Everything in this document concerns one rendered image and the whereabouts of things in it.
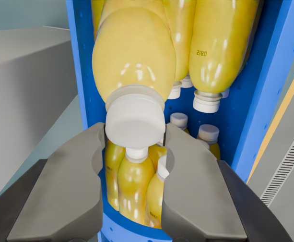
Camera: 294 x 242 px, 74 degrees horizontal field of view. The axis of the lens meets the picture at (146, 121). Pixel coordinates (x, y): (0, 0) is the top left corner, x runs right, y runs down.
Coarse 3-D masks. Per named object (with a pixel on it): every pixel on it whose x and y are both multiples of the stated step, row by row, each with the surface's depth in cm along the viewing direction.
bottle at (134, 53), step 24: (120, 0) 17; (144, 0) 17; (120, 24) 14; (144, 24) 14; (168, 24) 18; (96, 48) 15; (120, 48) 13; (144, 48) 13; (168, 48) 14; (96, 72) 14; (120, 72) 13; (144, 72) 13; (168, 72) 14; (120, 96) 13; (168, 96) 15
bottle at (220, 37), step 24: (216, 0) 21; (240, 0) 20; (216, 24) 22; (240, 24) 22; (192, 48) 25; (216, 48) 23; (240, 48) 23; (192, 72) 26; (216, 72) 24; (216, 96) 28
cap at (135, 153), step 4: (128, 148) 32; (132, 148) 32; (136, 148) 32; (140, 148) 32; (144, 148) 32; (128, 152) 33; (132, 152) 32; (136, 152) 32; (140, 152) 32; (144, 152) 32; (132, 156) 32; (136, 156) 32; (140, 156) 32; (144, 156) 33
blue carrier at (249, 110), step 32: (288, 0) 15; (256, 32) 30; (288, 32) 16; (256, 64) 31; (288, 64) 19; (96, 96) 35; (192, 96) 44; (256, 96) 19; (192, 128) 47; (224, 128) 40; (256, 128) 21; (224, 160) 41; (128, 224) 28
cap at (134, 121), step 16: (128, 96) 12; (144, 96) 12; (112, 112) 12; (128, 112) 11; (144, 112) 11; (160, 112) 12; (112, 128) 12; (128, 128) 12; (144, 128) 12; (160, 128) 12; (128, 144) 13; (144, 144) 13
